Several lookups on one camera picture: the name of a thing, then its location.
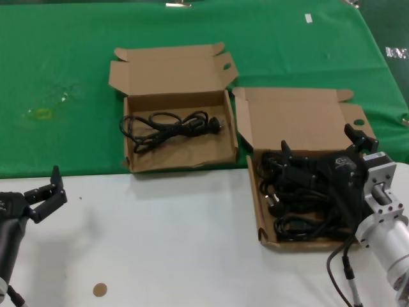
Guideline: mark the metal cloth clip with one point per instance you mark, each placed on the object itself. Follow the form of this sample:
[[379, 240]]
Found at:
[[177, 4], [352, 2], [405, 121]]

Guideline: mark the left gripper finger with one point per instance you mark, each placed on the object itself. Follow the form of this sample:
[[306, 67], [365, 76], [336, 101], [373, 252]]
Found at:
[[48, 209], [57, 182]]

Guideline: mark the cardboard box with open lid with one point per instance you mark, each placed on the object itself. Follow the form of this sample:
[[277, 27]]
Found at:
[[179, 156], [294, 121]]

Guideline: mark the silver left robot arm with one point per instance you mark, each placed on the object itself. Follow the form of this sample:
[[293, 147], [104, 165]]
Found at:
[[2, 286]]

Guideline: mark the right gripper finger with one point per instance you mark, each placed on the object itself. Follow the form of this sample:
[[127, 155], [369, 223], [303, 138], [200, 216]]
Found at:
[[300, 169], [362, 140]]

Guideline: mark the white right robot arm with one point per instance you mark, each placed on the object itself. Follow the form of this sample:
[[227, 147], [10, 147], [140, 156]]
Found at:
[[386, 236]]

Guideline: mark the white tape piece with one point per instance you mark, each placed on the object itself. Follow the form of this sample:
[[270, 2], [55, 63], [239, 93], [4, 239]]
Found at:
[[308, 18]]

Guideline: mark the round brown cardboard disc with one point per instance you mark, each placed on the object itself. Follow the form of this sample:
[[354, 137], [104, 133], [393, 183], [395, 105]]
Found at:
[[99, 289]]

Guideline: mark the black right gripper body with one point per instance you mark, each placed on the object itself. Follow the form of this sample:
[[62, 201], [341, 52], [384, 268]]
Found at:
[[343, 179]]

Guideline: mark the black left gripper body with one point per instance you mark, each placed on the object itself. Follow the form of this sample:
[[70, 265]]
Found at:
[[12, 217]]

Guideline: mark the green table cloth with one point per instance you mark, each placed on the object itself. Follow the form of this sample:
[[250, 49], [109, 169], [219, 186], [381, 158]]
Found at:
[[64, 48]]

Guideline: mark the clear tape scrap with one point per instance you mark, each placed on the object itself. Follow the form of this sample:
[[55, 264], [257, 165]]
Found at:
[[64, 97]]

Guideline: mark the crumpled silver foil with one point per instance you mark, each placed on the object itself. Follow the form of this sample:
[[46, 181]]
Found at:
[[396, 52]]

